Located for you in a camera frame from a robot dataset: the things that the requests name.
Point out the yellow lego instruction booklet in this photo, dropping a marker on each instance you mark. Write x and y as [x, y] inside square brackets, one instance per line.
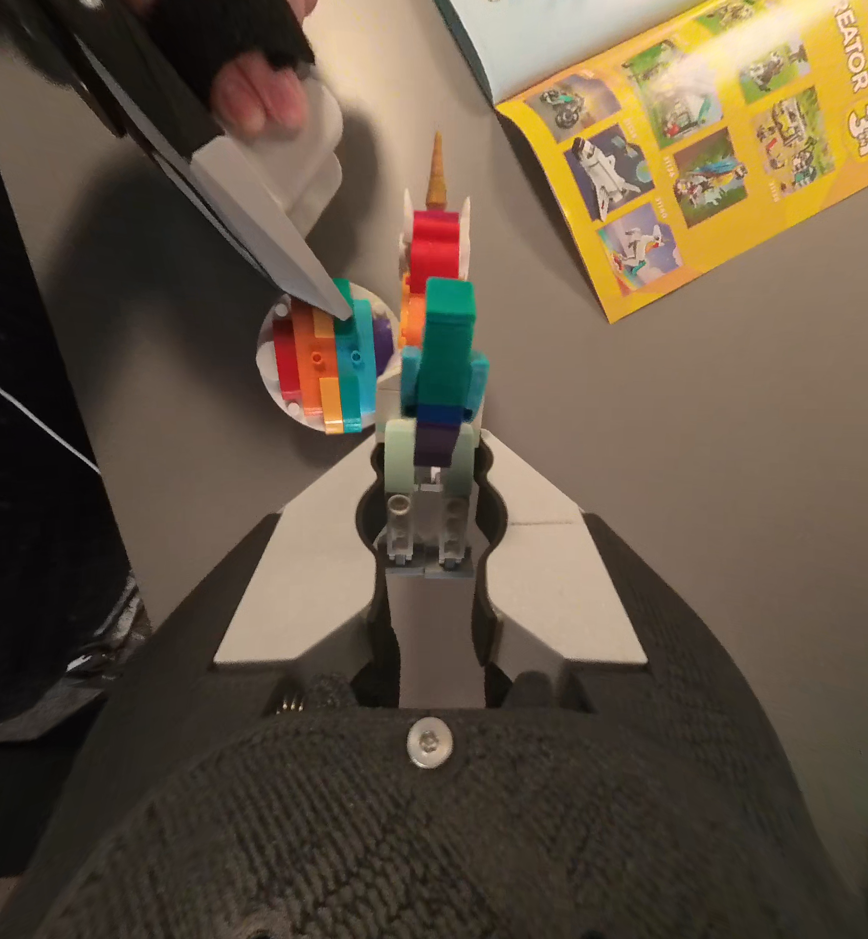
[698, 183]

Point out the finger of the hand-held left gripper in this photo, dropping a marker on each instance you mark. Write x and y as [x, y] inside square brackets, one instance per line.
[206, 209]
[258, 205]

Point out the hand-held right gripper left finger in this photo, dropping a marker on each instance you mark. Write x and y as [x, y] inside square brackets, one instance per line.
[302, 587]

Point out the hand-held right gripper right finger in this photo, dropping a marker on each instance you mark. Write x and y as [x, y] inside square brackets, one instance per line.
[566, 594]

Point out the person's left hand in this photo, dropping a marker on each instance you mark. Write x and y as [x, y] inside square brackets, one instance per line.
[258, 95]

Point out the white lego unicorn model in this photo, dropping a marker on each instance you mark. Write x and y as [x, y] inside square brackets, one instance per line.
[445, 330]

